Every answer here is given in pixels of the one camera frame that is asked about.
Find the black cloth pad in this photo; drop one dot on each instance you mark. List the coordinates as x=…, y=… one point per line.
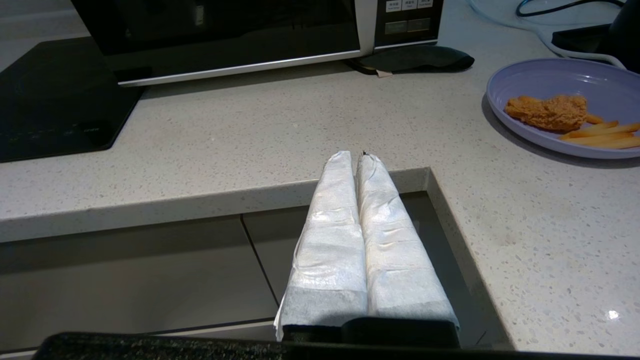
x=415, y=57

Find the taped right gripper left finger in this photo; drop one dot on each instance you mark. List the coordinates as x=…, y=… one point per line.
x=330, y=250

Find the purple plate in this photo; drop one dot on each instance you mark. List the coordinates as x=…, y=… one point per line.
x=560, y=80

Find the black flat appliance base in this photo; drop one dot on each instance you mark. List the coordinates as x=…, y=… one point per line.
x=580, y=36

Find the yellow french fry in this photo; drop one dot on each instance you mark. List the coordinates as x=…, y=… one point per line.
x=592, y=129
x=622, y=129
x=622, y=144
x=600, y=139
x=594, y=119

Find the silver microwave oven body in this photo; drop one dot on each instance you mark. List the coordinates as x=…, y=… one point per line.
x=407, y=25

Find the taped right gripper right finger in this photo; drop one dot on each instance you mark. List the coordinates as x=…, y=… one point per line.
x=395, y=260

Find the black induction cooktop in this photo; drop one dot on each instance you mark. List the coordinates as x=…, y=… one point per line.
x=55, y=100

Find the black glass microwave door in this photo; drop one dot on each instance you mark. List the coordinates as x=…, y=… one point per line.
x=225, y=30

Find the black rounded appliance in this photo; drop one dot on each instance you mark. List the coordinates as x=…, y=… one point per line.
x=625, y=30

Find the fried chicken piece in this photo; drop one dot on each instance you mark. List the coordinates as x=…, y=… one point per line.
x=547, y=112

